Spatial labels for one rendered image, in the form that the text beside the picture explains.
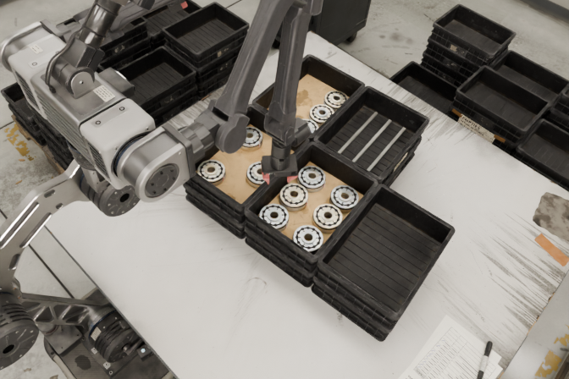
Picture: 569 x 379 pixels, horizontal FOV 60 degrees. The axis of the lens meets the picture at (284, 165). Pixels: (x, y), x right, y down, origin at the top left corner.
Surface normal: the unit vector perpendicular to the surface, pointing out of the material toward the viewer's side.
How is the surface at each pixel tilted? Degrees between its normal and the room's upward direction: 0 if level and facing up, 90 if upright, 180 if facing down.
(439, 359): 0
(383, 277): 0
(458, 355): 0
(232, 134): 81
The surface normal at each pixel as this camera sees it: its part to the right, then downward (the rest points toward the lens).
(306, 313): 0.06, -0.61
